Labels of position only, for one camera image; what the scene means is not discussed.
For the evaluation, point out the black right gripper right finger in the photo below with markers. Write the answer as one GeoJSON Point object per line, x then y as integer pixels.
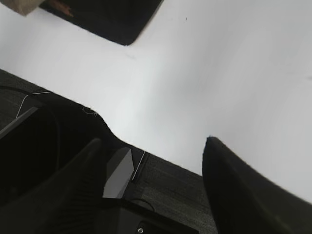
{"type": "Point", "coordinates": [242, 201]}

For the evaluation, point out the black canvas tote bag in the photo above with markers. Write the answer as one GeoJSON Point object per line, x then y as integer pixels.
{"type": "Point", "coordinates": [120, 21]}

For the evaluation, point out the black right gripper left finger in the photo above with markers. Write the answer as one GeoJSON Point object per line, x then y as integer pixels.
{"type": "Point", "coordinates": [67, 203]}

